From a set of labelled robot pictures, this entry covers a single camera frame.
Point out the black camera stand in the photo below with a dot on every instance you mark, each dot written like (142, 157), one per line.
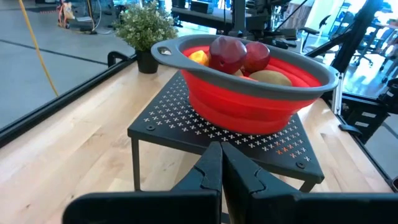
(354, 34)

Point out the small black camera box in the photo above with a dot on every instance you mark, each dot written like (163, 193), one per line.
(395, 184)

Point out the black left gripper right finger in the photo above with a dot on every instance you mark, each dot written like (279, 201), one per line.
(280, 207)

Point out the green plant in black pot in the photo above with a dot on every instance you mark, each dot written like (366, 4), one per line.
(143, 25)

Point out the black perforated metal riser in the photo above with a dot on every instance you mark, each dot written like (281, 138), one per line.
(174, 124)

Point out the orange floor cart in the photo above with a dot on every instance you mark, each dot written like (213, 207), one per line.
(63, 14)

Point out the grey desk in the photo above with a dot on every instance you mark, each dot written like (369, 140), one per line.
(199, 18)

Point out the red colander with grey rim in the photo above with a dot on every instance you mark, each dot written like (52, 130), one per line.
(242, 105)

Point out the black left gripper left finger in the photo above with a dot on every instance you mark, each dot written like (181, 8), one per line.
(174, 207)

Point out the brown toy kiwi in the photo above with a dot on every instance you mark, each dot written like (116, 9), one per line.
(270, 77)

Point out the small yellow-orange toy pear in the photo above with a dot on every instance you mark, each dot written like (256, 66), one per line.
(199, 57)

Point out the dark red toy pomegranate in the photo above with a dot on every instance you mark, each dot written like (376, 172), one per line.
(227, 54)
(256, 56)

